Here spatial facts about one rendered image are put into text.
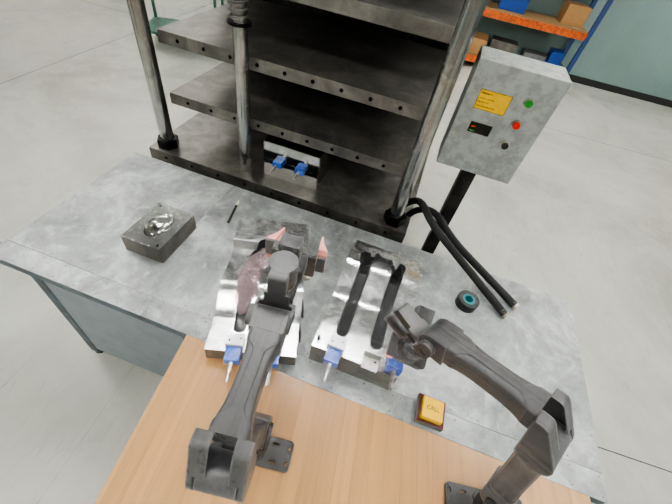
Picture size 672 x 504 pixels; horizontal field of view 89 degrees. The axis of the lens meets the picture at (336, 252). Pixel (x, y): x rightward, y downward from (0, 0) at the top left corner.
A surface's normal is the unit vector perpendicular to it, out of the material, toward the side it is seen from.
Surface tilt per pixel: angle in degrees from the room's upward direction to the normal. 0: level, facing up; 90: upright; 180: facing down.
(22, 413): 0
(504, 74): 90
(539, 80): 90
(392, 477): 0
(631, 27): 90
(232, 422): 1
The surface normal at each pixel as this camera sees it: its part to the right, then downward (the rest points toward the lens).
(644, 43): -0.27, 0.68
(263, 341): 0.15, -0.67
